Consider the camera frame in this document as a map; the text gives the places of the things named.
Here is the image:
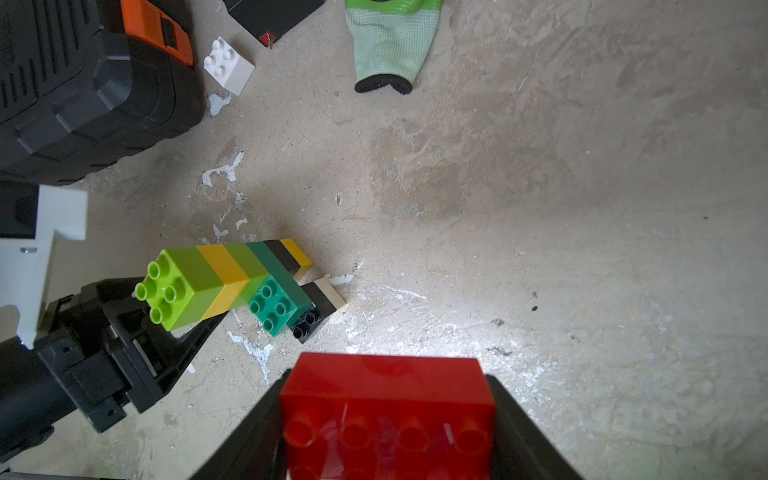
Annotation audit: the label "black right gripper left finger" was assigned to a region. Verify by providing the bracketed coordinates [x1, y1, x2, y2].
[191, 369, 291, 479]

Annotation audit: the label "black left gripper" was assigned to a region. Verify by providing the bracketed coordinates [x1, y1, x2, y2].
[1, 281, 225, 461]

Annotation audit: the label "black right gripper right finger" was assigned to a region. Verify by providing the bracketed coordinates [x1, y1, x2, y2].
[485, 374, 582, 480]

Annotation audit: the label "lime green lego brick front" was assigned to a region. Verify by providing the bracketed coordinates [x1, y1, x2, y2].
[134, 247, 224, 331]

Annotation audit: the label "lime green lego brick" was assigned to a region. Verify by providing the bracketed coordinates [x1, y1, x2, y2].
[134, 247, 224, 331]
[225, 243, 269, 309]

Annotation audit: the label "red lego brick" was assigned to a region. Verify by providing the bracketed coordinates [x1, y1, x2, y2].
[280, 352, 495, 479]

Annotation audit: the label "yellow lego brick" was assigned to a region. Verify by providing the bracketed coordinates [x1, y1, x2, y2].
[280, 238, 313, 282]
[198, 244, 250, 319]

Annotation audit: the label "dark green lego brick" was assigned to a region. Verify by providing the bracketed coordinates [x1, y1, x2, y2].
[248, 239, 313, 337]

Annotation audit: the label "white lego brick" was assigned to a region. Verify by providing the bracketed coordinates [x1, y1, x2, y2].
[313, 278, 347, 316]
[203, 37, 255, 96]

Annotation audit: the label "black lego brick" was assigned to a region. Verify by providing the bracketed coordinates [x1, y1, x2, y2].
[249, 238, 347, 344]

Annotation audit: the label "black plastic tool case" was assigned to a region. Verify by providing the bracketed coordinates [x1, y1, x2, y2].
[1, 1, 205, 186]

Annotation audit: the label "small black battery box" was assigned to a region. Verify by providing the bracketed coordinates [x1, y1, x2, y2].
[224, 0, 325, 48]

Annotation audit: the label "black green work glove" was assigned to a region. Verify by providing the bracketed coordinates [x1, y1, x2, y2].
[345, 0, 443, 95]

